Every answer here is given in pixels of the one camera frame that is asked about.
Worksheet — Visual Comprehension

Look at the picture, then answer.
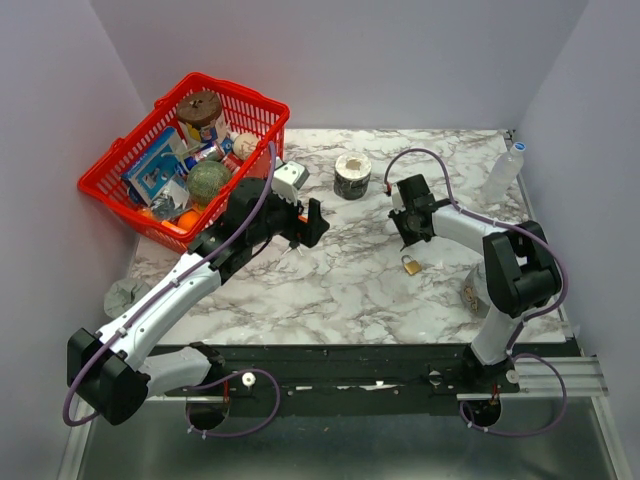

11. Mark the green netted melon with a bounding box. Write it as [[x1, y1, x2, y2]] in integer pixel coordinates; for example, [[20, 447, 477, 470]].
[[187, 160, 232, 207]]

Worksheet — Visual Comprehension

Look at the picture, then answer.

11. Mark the aluminium frame rail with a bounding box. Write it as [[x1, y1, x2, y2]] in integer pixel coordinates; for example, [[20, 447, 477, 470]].
[[445, 354, 609, 401]]

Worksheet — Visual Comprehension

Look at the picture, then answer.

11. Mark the clear plastic water bottle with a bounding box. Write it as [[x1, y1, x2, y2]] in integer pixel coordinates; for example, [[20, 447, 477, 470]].
[[481, 142, 526, 203]]

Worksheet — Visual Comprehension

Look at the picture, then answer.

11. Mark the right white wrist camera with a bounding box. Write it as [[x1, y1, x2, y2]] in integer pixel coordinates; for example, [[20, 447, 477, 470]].
[[390, 183, 405, 213]]

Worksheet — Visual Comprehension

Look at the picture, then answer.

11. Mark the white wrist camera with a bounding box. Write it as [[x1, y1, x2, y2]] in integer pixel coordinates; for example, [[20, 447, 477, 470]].
[[271, 161, 309, 204], [390, 183, 405, 213]]

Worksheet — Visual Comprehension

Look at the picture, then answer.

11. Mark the red plastic basket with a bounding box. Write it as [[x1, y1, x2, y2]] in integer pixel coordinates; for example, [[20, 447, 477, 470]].
[[76, 72, 291, 251]]

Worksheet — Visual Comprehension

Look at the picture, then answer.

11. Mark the brass padlock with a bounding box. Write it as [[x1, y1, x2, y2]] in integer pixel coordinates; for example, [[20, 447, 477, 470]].
[[401, 255, 422, 276]]

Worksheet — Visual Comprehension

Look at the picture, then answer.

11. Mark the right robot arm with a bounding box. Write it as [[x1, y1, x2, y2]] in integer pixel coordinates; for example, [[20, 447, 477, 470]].
[[385, 175, 562, 392]]

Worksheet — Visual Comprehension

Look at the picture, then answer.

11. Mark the orange fruit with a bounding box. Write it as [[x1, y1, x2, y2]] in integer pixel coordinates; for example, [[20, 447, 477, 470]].
[[176, 209, 201, 232]]

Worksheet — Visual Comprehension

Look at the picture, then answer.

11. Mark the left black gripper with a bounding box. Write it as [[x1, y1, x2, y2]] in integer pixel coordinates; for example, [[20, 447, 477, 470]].
[[248, 185, 331, 249]]

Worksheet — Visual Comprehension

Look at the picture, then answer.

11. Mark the cream ball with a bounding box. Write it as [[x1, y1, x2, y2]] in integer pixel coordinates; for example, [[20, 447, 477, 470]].
[[230, 132, 260, 161]]

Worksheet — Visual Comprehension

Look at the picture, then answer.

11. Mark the brown round lid container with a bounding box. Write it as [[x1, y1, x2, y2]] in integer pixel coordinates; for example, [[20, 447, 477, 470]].
[[176, 90, 222, 128]]

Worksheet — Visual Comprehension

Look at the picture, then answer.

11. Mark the black-headed key bunch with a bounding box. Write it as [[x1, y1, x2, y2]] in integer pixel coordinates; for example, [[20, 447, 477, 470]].
[[281, 241, 304, 257]]

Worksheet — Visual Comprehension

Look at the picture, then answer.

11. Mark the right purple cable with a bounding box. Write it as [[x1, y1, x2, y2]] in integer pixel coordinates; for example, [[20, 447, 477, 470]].
[[383, 147, 571, 439]]

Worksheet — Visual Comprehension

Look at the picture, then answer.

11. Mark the black wrapped tissue roll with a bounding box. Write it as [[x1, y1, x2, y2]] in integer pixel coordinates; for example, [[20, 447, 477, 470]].
[[334, 152, 372, 200]]

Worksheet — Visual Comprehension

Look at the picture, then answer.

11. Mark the purple cable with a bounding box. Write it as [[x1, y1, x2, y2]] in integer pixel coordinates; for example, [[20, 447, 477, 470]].
[[383, 147, 571, 439], [62, 141, 281, 441]]

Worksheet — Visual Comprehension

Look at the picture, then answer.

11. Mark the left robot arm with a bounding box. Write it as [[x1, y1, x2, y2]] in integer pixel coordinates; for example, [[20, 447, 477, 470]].
[[66, 177, 329, 425]]

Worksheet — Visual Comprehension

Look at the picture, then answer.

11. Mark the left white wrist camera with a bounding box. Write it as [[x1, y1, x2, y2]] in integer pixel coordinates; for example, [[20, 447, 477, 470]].
[[271, 161, 309, 204]]

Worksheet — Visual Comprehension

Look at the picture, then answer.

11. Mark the blue white box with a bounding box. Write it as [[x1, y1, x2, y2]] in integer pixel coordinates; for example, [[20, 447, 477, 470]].
[[121, 127, 183, 206]]

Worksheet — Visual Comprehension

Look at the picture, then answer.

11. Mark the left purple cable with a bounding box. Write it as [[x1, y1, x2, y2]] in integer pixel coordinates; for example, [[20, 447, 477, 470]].
[[62, 141, 281, 441]]

